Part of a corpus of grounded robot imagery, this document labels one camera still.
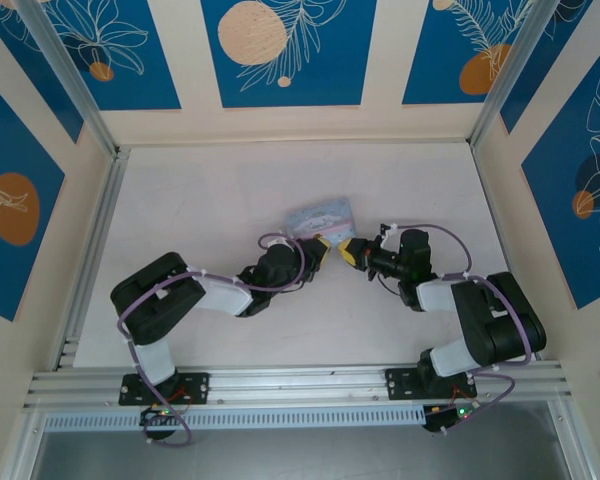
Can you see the grey metal sheet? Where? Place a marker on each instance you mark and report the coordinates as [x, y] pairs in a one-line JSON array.
[[300, 455]]

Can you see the left controller board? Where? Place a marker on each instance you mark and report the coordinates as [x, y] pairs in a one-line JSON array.
[[162, 414]]

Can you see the black mounting plate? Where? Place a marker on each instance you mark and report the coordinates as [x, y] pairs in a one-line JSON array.
[[200, 387], [402, 384]]

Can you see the aluminium floor rail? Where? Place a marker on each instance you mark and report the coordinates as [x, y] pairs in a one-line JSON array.
[[107, 225], [485, 200]]

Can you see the aluminium frame bar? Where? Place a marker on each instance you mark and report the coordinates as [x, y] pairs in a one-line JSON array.
[[575, 450], [22, 450]]

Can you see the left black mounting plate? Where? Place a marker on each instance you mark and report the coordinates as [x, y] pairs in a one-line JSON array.
[[200, 387]]

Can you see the left aluminium floor rail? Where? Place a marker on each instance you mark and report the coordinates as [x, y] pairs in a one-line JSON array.
[[107, 225]]

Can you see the aluminium corner post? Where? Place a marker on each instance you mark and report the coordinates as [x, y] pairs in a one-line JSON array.
[[505, 80], [67, 75]]

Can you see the left aluminium corner post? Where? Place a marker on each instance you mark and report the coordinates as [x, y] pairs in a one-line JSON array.
[[67, 75]]

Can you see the blue floral wall panel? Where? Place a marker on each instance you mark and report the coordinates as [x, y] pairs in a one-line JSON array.
[[15, 200], [570, 200], [455, 50], [130, 50], [290, 50], [565, 50], [25, 60]]

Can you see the light blue cartoon pouch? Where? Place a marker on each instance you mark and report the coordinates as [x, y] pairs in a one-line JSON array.
[[315, 220]]

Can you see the right aluminium corner post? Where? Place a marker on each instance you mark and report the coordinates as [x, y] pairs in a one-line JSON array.
[[505, 80]]

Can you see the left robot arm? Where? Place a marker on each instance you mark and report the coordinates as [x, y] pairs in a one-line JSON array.
[[150, 300]]

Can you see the long aluminium base rail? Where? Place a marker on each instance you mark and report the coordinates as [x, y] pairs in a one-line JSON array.
[[300, 382]]

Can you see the controller board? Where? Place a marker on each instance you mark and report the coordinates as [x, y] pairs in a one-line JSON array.
[[447, 416], [162, 414]]

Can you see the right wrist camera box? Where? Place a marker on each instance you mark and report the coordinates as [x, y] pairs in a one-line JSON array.
[[389, 230]]

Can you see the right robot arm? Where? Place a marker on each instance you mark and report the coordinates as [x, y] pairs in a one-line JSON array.
[[500, 320]]

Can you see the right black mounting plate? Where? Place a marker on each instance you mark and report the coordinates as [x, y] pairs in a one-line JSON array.
[[402, 384]]

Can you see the right controller board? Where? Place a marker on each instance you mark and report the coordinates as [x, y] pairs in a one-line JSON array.
[[447, 416]]

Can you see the right aluminium floor rail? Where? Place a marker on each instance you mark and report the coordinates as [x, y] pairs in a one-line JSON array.
[[485, 200]]

